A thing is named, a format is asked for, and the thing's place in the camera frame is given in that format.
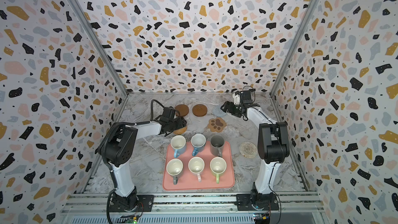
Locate brown wooden coaster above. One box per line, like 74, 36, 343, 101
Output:
192, 104, 207, 117
175, 104, 189, 117

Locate cork paw coaster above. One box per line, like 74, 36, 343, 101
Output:
207, 117, 227, 133

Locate light blue woven coaster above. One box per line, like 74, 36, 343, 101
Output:
212, 105, 227, 118

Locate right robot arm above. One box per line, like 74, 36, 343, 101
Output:
220, 101, 290, 210

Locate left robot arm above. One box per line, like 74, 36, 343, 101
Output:
96, 107, 187, 210

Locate woven rattan coaster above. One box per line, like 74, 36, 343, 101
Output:
173, 126, 188, 135

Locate blue mug back left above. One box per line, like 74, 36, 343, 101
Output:
171, 135, 187, 158

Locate light blue patterned mug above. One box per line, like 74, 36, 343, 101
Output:
191, 134, 206, 156

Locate grey mug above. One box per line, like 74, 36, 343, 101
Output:
210, 135, 225, 158

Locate multicolour woven coaster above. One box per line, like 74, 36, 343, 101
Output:
239, 142, 258, 159

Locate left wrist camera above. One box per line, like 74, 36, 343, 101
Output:
163, 107, 176, 118

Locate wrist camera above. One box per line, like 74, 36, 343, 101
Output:
233, 89, 256, 105
163, 107, 176, 118

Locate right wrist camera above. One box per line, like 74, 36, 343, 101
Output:
233, 89, 256, 105

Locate teal handled cream mug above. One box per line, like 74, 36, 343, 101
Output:
166, 158, 183, 185

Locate pink handled cream mug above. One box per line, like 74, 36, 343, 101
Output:
188, 157, 205, 182

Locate green handled cream mug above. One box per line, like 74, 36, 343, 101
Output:
209, 157, 227, 184

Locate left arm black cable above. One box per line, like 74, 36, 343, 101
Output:
94, 99, 169, 224

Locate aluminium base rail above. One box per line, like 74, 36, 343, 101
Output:
60, 192, 329, 224

